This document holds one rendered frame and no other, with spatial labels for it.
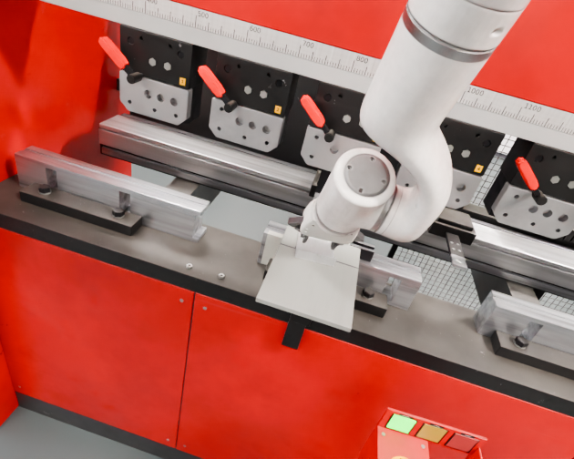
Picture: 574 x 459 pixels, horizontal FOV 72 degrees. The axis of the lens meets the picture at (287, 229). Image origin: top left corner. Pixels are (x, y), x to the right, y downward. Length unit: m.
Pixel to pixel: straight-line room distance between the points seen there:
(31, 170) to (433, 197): 0.99
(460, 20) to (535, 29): 0.43
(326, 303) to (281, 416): 0.53
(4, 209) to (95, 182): 0.22
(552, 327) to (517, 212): 0.33
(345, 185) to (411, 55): 0.18
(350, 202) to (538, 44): 0.43
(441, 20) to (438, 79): 0.05
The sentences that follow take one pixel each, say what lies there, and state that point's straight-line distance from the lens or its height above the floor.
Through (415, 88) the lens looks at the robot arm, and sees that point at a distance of 0.41.
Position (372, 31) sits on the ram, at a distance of 0.77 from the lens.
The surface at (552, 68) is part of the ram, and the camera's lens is 0.82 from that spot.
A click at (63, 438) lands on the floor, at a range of 1.74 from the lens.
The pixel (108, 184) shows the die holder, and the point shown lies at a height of 0.97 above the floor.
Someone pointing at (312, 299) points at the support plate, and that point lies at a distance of 0.76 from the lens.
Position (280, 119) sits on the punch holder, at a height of 1.25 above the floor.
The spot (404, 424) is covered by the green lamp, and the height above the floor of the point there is 0.81.
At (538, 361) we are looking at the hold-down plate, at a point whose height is 0.90.
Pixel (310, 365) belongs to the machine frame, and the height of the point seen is 0.71.
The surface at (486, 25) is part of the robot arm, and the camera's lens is 0.39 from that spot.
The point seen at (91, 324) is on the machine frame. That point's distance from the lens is 1.23.
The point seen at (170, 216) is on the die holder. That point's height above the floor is 0.93.
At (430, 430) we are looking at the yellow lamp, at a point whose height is 0.82.
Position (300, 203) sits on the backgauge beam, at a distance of 1.19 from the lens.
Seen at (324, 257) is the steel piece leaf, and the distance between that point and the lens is 0.84.
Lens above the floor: 1.51
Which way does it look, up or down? 33 degrees down
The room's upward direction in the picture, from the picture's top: 15 degrees clockwise
